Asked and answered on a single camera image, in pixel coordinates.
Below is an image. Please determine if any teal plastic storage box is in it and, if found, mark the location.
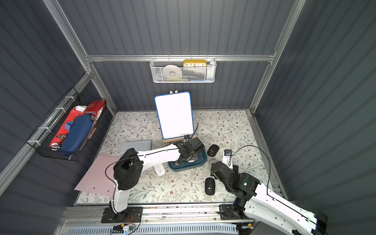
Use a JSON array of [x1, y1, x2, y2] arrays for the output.
[[168, 149, 207, 172]]

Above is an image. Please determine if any yellow clock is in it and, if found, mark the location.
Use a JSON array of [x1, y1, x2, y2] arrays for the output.
[[183, 59, 207, 68]]

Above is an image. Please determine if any grey beige computer mouse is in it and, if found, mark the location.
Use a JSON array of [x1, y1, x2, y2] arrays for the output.
[[208, 158, 219, 172]]

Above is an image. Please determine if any navy blue pouch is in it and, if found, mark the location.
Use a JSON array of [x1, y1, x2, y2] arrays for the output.
[[60, 114, 94, 156]]

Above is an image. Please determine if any black bulky computer mouse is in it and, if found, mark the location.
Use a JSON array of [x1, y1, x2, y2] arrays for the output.
[[207, 144, 219, 157]]

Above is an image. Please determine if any pink paper sheet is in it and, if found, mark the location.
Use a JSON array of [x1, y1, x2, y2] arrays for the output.
[[74, 154, 119, 197]]

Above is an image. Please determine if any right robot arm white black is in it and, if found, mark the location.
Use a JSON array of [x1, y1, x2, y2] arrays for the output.
[[210, 162, 328, 235]]

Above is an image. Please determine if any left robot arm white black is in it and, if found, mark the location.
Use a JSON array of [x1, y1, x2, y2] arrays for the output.
[[110, 138, 205, 214]]

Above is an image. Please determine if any white bottle in basket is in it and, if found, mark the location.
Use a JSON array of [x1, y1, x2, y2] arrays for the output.
[[206, 59, 216, 82]]

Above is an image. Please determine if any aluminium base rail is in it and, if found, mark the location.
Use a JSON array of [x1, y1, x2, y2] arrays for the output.
[[54, 203, 261, 235]]

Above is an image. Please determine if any grey blue flat case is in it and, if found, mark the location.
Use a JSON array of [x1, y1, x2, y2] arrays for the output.
[[119, 140, 152, 156]]

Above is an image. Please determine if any white wire mesh basket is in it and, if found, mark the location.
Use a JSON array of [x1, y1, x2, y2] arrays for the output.
[[149, 57, 217, 83]]

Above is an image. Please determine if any black wire wall basket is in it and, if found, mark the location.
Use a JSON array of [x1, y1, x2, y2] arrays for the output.
[[26, 88, 107, 162]]

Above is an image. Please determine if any white board blue frame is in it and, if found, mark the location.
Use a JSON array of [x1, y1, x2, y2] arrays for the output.
[[154, 91, 195, 141]]

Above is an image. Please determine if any white tape roll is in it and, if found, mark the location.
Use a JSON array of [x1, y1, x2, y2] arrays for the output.
[[162, 65, 183, 80]]

